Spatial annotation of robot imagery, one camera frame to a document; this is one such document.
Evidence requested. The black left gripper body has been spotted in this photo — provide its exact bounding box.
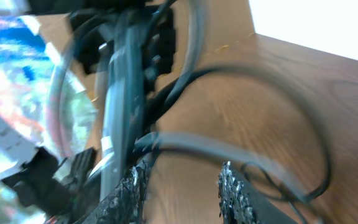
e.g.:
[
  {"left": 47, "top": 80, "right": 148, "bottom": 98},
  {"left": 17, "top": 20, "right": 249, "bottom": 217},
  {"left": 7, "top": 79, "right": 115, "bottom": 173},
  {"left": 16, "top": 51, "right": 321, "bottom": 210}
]
[{"left": 29, "top": 0, "right": 176, "bottom": 93}]

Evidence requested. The black usb cable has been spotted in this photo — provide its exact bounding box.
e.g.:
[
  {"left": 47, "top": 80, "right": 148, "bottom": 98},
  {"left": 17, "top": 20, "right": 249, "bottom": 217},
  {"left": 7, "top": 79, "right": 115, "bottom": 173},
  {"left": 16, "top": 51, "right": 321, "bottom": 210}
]
[{"left": 70, "top": 0, "right": 334, "bottom": 224}]

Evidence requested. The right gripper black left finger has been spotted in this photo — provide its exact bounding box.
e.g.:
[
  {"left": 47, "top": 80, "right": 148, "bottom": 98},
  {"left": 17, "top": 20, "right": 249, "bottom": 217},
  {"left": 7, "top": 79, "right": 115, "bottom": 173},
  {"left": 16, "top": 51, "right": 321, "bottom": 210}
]
[{"left": 76, "top": 160, "right": 151, "bottom": 224}]

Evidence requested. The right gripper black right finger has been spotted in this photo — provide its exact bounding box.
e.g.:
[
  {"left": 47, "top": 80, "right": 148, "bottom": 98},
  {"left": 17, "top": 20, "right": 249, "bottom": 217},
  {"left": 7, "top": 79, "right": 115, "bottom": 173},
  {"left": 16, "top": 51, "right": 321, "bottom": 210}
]
[{"left": 218, "top": 162, "right": 295, "bottom": 224}]

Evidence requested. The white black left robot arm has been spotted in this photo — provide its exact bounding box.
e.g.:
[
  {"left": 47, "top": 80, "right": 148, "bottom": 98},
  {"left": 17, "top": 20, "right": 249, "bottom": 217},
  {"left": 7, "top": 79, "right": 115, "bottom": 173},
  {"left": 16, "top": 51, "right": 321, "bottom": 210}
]
[{"left": 0, "top": 1, "right": 175, "bottom": 223}]

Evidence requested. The white usb cable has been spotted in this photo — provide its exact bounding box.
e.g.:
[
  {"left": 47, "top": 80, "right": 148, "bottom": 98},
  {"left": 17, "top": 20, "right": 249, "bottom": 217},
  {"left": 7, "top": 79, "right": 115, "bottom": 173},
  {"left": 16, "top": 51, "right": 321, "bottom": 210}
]
[{"left": 45, "top": 0, "right": 310, "bottom": 200}]

